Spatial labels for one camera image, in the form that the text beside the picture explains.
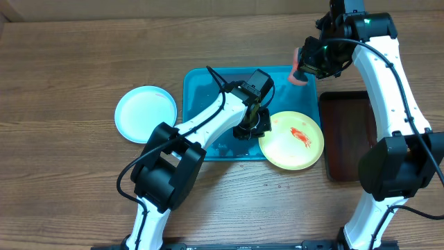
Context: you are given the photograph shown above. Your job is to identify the red and green sponge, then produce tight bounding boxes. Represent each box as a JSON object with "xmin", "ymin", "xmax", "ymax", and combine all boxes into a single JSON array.
[{"xmin": 288, "ymin": 47, "xmax": 308, "ymax": 86}]

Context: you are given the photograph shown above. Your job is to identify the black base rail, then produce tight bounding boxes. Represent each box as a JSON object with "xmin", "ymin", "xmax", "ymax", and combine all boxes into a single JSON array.
[{"xmin": 90, "ymin": 239, "xmax": 400, "ymax": 250}]

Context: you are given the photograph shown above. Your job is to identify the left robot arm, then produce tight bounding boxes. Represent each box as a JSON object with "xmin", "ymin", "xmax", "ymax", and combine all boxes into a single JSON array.
[{"xmin": 117, "ymin": 87, "xmax": 270, "ymax": 249}]

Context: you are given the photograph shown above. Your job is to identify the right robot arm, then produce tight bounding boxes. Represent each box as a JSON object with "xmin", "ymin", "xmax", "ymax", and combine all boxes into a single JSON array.
[{"xmin": 298, "ymin": 10, "xmax": 443, "ymax": 249}]

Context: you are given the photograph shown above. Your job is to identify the light blue plate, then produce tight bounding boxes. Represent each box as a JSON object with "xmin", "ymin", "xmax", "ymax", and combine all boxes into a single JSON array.
[{"xmin": 114, "ymin": 85, "xmax": 178, "ymax": 144}]

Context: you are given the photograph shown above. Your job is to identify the yellow plate right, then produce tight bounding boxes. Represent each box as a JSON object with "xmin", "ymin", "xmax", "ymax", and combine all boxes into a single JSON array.
[{"xmin": 259, "ymin": 111, "xmax": 324, "ymax": 170}]

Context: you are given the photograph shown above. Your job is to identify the dark brown rectangular tray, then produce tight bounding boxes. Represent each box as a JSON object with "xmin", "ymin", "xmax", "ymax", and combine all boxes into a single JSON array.
[{"xmin": 318, "ymin": 91, "xmax": 377, "ymax": 182}]

